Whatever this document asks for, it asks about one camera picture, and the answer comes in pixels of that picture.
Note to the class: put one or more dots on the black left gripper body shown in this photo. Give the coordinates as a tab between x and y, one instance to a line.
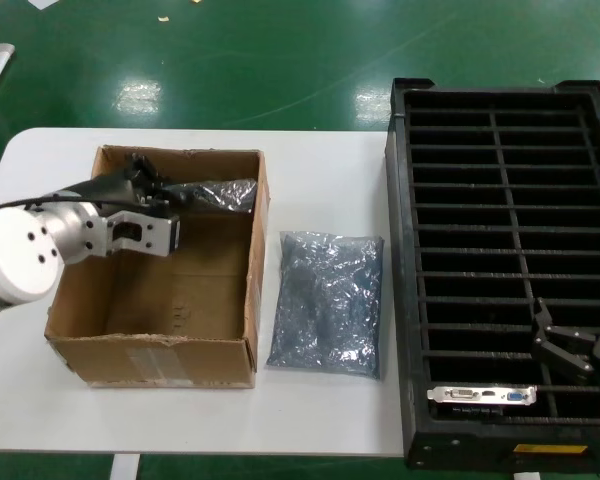
110	190

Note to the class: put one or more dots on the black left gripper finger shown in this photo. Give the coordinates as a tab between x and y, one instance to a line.
157	207
147	172

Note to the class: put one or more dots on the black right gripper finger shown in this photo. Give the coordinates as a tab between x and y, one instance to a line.
560	352

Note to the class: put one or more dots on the dark antistatic card bag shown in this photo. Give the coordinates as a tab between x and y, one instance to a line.
220	195

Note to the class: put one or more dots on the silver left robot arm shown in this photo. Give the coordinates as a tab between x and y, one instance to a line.
20	250

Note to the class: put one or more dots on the brown cardboard box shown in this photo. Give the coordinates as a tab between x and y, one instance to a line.
205	360

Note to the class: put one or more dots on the black slotted container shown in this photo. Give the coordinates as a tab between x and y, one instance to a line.
404	280

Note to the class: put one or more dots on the white paper sheet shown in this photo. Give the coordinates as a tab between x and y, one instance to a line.
44	3

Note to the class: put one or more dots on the white table leg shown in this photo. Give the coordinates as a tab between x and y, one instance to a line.
125	470

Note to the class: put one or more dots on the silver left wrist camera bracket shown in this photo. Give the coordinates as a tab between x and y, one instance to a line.
150	235

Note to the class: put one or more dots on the graphics card with silver bracket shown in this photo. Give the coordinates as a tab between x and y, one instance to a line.
480	395

